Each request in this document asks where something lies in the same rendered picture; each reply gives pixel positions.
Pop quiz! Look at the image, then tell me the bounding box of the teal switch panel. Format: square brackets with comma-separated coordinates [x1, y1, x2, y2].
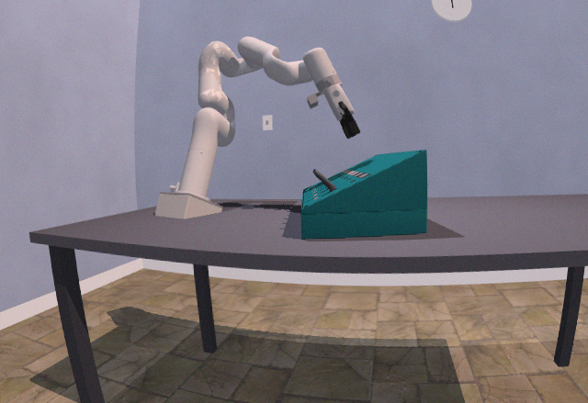
[301, 150, 427, 239]

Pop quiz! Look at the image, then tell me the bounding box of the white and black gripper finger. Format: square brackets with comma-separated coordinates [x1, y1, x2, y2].
[338, 101, 360, 137]
[340, 119, 352, 139]

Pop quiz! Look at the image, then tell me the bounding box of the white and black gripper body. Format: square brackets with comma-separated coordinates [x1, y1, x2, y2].
[321, 83, 355, 121]

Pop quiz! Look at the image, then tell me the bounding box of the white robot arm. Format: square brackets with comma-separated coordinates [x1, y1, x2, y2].
[170, 37, 341, 201]

